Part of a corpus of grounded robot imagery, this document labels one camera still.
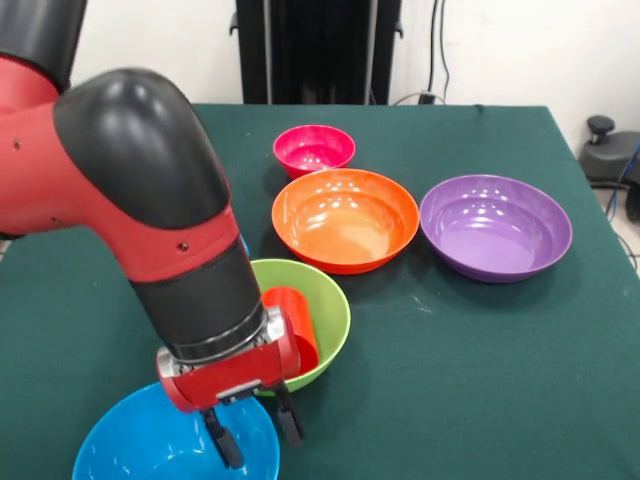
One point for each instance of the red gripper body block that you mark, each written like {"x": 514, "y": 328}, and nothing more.
{"x": 235, "y": 375}

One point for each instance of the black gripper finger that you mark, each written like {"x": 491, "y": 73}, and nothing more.
{"x": 290, "y": 415}
{"x": 224, "y": 440}

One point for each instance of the blue bowl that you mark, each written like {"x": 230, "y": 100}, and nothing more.
{"x": 140, "y": 440}

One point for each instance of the red cup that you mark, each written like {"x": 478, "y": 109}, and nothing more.
{"x": 295, "y": 310}

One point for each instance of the green bowl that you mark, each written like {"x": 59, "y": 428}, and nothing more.
{"x": 325, "y": 300}

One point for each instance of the blue cup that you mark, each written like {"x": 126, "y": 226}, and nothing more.
{"x": 245, "y": 246}

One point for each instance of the orange bowl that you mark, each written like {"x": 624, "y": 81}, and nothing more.
{"x": 350, "y": 220}

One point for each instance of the purple bowl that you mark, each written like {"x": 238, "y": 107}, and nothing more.
{"x": 495, "y": 235}

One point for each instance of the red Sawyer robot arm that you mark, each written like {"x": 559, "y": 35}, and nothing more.
{"x": 125, "y": 175}

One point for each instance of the dark green table cloth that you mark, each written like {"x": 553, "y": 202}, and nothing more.
{"x": 500, "y": 375}

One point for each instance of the small pink bowl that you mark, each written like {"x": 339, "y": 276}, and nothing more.
{"x": 312, "y": 150}

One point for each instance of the black chair base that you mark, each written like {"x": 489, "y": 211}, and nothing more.
{"x": 612, "y": 155}

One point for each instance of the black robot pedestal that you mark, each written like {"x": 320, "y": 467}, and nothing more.
{"x": 310, "y": 50}

